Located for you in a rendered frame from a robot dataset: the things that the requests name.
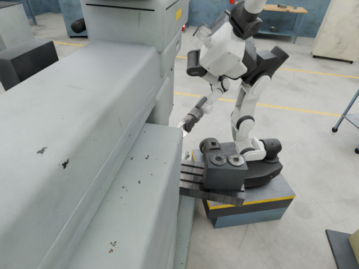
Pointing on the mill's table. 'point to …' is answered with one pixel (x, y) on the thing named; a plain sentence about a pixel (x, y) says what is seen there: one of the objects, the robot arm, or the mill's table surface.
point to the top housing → (135, 21)
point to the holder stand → (224, 171)
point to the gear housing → (170, 53)
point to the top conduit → (78, 25)
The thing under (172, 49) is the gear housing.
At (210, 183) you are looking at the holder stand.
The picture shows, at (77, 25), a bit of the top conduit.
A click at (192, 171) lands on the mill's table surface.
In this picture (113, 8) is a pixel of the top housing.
